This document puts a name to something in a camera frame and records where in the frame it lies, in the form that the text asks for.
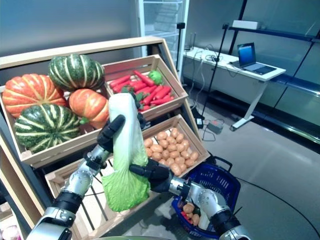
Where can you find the napa cabbage white green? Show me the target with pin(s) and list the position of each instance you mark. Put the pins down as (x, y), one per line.
(125, 150)
(203, 221)

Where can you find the grey open laptop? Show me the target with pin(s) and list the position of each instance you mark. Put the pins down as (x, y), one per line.
(246, 53)

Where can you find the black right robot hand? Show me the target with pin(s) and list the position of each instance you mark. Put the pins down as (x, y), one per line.
(160, 177)

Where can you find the red chili pepper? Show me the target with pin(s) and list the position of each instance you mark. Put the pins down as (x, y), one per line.
(185, 215)

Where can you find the white desk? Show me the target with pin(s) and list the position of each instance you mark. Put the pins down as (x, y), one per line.
(225, 80)

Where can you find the blue plastic shopping basket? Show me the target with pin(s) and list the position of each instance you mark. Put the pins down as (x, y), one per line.
(217, 180)

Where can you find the large orange pumpkin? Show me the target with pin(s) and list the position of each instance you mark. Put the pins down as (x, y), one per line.
(30, 92)

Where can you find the blue metal shelf rack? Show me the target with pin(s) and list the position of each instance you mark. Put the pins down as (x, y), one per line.
(275, 32)

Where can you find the dark green cucumber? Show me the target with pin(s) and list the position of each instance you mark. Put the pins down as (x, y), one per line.
(197, 211)

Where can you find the red orange carrot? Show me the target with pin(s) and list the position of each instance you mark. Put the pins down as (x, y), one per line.
(145, 90)
(162, 100)
(143, 78)
(121, 86)
(145, 108)
(151, 97)
(138, 86)
(120, 80)
(162, 92)

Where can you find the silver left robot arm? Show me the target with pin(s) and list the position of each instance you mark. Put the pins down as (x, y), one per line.
(77, 180)

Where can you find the slatted wooden cabbage crate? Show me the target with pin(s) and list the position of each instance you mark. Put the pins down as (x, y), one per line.
(53, 182)

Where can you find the wooden potato crate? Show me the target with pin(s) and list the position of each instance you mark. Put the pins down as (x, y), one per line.
(200, 163)

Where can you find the wooden display stand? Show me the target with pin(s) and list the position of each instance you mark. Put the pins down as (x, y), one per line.
(75, 48)

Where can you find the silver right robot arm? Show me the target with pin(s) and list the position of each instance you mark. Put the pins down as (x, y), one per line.
(210, 200)

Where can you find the grey power box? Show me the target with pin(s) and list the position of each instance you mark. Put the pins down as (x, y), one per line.
(215, 127)

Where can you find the purple white onion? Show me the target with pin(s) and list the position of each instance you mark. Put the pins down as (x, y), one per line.
(10, 231)

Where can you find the white glass door cabinet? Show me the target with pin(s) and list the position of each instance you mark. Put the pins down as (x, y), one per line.
(141, 25)

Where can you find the black power adapter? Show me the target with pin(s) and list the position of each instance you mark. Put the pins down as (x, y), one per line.
(199, 122)

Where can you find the brown potato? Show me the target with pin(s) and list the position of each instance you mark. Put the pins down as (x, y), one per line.
(185, 144)
(188, 207)
(149, 152)
(195, 219)
(162, 162)
(194, 156)
(163, 143)
(148, 143)
(180, 160)
(174, 132)
(156, 148)
(170, 161)
(185, 154)
(157, 156)
(172, 147)
(179, 137)
(176, 170)
(165, 154)
(183, 168)
(162, 135)
(175, 154)
(189, 162)

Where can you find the white box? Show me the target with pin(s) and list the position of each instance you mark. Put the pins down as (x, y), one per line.
(246, 24)

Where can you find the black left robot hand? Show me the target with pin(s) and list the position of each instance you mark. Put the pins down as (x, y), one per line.
(111, 130)

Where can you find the green striped pumpkin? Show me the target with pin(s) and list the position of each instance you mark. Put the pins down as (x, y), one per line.
(45, 127)
(75, 72)

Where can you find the wooden pumpkin crate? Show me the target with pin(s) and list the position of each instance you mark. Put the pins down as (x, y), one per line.
(62, 150)

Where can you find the small orange pumpkin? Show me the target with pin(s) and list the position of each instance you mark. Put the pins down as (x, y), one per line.
(87, 107)

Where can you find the light green round vegetable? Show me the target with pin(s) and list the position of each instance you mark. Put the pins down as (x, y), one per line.
(155, 76)

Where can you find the black tripod sensor stand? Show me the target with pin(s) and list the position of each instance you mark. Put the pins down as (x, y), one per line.
(180, 25)
(225, 25)

